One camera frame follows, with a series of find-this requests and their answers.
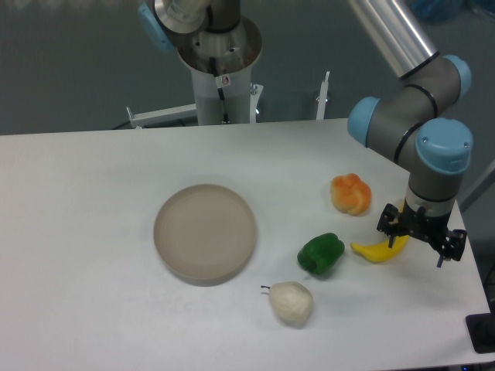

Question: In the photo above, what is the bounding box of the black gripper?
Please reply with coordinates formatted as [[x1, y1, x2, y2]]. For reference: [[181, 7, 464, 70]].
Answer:
[[377, 203, 467, 267]]

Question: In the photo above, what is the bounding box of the yellow toy banana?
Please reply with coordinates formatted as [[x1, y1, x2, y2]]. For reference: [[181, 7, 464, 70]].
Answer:
[[350, 235, 410, 264]]

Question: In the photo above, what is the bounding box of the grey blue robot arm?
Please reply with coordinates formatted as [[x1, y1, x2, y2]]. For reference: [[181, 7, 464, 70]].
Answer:
[[138, 1, 473, 261]]

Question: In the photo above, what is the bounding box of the orange toy bread roll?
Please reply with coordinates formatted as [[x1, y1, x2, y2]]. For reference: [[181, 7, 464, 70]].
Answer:
[[330, 173, 372, 216]]

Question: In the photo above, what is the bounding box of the green toy bell pepper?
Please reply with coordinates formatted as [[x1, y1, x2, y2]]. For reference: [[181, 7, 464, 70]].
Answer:
[[297, 233, 345, 275]]

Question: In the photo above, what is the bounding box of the black device at edge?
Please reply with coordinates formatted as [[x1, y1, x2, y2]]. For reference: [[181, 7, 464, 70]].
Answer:
[[466, 313, 494, 354]]

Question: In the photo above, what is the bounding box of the white toy pear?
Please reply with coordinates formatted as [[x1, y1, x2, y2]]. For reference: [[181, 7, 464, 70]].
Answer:
[[261, 281, 314, 327]]

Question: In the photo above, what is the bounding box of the beige round plate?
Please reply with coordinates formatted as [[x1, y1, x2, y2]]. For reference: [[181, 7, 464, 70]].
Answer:
[[153, 184, 257, 286]]

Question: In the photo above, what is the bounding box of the blue plastic bag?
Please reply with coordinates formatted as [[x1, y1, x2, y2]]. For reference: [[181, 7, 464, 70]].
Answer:
[[406, 0, 464, 24]]

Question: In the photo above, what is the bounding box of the white upright frame post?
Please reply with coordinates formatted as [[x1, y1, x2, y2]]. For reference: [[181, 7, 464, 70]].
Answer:
[[316, 70, 330, 121]]

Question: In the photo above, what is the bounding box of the black cable on pedestal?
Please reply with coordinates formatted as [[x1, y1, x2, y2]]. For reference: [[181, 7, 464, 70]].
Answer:
[[208, 56, 230, 124]]

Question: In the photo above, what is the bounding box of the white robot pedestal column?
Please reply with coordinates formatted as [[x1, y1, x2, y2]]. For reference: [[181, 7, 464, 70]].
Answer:
[[179, 16, 262, 125]]

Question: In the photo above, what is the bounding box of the white metal frame bracket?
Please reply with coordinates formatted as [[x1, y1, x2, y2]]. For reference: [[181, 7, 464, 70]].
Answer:
[[126, 104, 196, 128]]

